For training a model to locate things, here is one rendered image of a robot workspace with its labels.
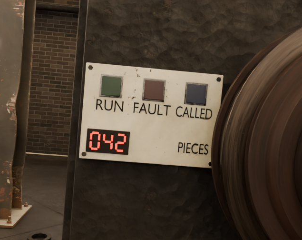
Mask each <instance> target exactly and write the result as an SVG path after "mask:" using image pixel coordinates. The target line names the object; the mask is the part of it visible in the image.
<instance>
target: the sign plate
mask: <svg viewBox="0 0 302 240"><path fill-rule="evenodd" d="M102 76H112V77H121V78H122V80H121V92H120V97H117V96H106V95H101V85H102ZM223 77H224V76H223V75H216V74H206V73H196V72H185V71H175V70H161V69H151V68H140V67H130V66H119V65H109V64H99V63H89V62H87V63H86V74H85V86H84V99H83V111H82V123H81V136H80V148H79V158H82V159H95V160H112V161H125V162H137V163H149V164H162V165H174V166H187V167H199V168H212V167H211V146H212V137H213V131H214V125H215V121H216V118H217V115H218V112H219V109H220V106H221V96H222V87H223ZM145 80H158V81H164V93H163V100H150V99H144V90H145ZM188 83H190V84H200V85H206V94H205V104H198V103H187V102H186V93H187V84H188ZM92 132H98V134H100V140H98V134H93V133H92ZM91 133H92V139H91V140H90V134H91ZM103 134H105V140H106V141H111V135H113V141H111V143H113V145H112V149H110V145H111V143H106V142H105V140H103ZM118 134H124V136H126V142H124V136H118ZM90 141H91V142H92V144H91V148H97V144H98V142H100V145H99V148H97V150H92V149H91V148H90V147H89V144H90ZM117 142H124V144H117V150H123V152H119V151H117V150H116V149H115V145H116V143H117Z"/></svg>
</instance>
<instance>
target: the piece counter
mask: <svg viewBox="0 0 302 240"><path fill-rule="evenodd" d="M92 133H93V134H98V132H92ZM92 133H91V134H90V140H91V139H92ZM118 136H124V134H118ZM98 140H100V134H98ZM103 140H105V134H103ZM111 141H113V135H111ZM111 141H106V140H105V142H106V143H111ZM124 142H126V136H124ZM124 142H117V143H116V145H115V149H116V150H117V144H124ZM91 144H92V142H91V141H90V144H89V147H90V148H91ZM99 145H100V142H98V144H97V148H99ZM112 145H113V143H111V145H110V149H112ZM97 148H91V149H92V150H97ZM117 151H119V152H123V150H117Z"/></svg>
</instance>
